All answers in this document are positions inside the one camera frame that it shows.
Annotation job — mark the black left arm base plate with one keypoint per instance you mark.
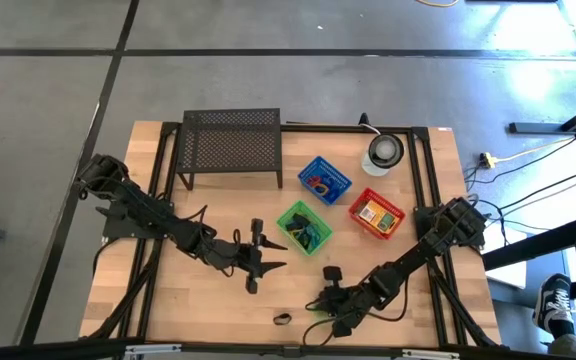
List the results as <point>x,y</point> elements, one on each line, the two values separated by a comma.
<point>118,231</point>

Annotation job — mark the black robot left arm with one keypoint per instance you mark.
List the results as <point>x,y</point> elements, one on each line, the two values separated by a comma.
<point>143,212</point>

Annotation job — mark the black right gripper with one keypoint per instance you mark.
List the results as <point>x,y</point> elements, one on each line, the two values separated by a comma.
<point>345,302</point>

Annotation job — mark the yellow sticky notes pack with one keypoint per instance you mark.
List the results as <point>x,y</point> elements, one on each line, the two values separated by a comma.
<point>367,214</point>

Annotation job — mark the yellow rubber band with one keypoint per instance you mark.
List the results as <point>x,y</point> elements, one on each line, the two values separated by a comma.
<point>295,232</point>

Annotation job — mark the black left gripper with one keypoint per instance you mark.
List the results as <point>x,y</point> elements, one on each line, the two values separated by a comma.
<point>238,257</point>

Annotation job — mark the yellow power plug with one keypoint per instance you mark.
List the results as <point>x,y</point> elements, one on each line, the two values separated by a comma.
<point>489,161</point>

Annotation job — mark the black elastic wristband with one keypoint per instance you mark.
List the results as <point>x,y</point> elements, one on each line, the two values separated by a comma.
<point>275,319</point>
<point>299,221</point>

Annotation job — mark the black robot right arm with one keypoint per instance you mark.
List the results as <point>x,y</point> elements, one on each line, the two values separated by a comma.
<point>418,255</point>

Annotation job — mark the person's shoe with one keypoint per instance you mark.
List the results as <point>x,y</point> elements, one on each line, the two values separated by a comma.
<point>553,302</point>

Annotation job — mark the blue plastic basket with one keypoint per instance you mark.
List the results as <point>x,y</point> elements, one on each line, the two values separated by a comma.
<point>338,177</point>

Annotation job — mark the green plastic basket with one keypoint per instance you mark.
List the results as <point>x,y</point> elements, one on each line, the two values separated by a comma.
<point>288,215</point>

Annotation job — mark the person's leg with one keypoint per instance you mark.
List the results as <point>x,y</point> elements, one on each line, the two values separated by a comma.
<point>570,350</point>

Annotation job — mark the green sticky notes pad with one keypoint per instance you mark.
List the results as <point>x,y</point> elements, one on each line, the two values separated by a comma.
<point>387,221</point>

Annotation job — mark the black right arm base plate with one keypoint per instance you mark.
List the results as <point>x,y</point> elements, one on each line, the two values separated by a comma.
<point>420,215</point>

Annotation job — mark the white cylinder bin black rim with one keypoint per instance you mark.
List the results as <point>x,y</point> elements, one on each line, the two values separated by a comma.
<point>383,150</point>

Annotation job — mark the red plastic basket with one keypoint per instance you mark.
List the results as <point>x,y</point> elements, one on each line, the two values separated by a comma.
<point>368,192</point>

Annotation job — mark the black aluminium table frame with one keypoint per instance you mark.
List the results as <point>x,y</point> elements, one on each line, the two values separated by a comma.
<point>318,128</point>

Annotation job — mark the black mesh metal shelf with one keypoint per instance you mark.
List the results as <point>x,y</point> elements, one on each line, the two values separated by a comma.
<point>228,142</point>

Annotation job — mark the silver frame bracket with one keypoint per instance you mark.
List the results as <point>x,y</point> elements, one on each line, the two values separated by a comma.
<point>153,348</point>
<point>430,354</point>

